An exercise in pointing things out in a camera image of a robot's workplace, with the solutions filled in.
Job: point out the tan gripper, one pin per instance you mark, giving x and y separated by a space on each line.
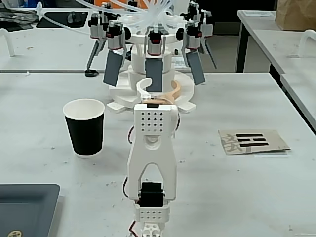
143 90

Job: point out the black paper cup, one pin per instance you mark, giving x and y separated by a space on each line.
85 130

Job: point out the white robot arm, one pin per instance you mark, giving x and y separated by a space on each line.
153 153

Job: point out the grey paddle actuator unit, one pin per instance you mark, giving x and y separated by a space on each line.
196 69
207 24
153 74
112 69
95 27

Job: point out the white round machine base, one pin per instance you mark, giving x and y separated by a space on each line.
138 64

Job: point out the small black cap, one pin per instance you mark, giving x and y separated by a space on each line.
90 73

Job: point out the clear tubing bundle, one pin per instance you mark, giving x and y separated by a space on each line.
153 14

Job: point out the black table leg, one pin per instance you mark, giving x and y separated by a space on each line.
242 47

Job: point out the orange box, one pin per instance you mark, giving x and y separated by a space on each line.
118 3

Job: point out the printed cardboard card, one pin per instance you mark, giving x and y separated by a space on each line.
254 142

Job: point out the black flat mat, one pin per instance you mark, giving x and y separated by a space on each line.
56 19

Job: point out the white paper sheet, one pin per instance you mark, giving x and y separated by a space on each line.
259 14

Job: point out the brown paper bag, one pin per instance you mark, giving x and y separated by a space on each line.
293 14

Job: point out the dark crumpled bag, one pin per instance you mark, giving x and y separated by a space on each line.
14 17

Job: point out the grey plastic tray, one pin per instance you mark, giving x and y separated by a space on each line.
24 207

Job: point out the round tan tray sticker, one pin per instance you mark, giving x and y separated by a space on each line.
14 233

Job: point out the white arched bracket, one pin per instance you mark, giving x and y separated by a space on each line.
8 39
303 42

